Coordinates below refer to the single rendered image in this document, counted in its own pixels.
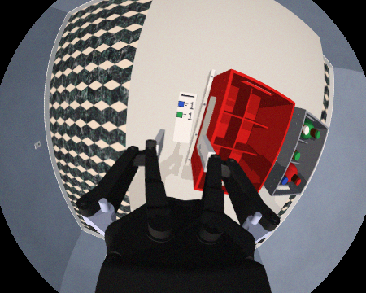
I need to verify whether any white paper pick list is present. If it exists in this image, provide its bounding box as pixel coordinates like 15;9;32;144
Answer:
173;92;197;143

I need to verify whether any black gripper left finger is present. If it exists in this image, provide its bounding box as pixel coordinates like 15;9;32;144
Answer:
76;129;173;239

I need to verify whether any dark grey crate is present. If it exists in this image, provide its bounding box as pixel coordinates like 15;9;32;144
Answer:
264;107;329;196

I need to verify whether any white bottle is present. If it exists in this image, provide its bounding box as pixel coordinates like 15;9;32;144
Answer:
301;125;309;135

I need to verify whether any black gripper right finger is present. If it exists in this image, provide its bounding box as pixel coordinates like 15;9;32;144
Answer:
198;135;281;243

